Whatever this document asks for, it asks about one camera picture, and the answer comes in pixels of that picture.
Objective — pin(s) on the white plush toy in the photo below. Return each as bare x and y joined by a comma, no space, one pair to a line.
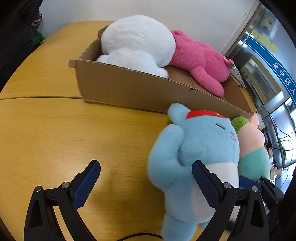
138,39

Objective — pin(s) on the pink and teal pig plush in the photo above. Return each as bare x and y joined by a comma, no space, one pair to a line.
252,162

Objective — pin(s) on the brown cardboard box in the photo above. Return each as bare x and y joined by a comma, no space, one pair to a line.
129,90

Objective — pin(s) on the green cloth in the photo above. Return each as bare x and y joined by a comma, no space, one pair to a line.
38,38

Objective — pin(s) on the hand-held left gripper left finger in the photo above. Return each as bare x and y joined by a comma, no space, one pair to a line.
86,183

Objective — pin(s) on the blue plush toy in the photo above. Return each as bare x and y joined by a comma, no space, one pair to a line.
203,143

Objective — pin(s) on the yellow sticky note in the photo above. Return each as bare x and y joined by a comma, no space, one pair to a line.
273,47
264,39
255,34

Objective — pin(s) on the grey tote bag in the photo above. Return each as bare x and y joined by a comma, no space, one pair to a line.
238,77

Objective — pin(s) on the blue sign band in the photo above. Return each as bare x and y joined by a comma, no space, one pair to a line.
270,64

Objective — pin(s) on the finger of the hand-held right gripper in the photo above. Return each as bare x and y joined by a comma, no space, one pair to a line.
272,192
247,182

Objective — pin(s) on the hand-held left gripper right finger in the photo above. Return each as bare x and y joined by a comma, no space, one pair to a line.
205,185

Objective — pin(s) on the cartoon wall poster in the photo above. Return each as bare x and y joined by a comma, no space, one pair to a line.
268,22

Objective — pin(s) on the metal framed glass partition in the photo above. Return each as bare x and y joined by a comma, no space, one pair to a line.
252,67

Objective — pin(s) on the pink plush toy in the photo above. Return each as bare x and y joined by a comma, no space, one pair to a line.
198,58

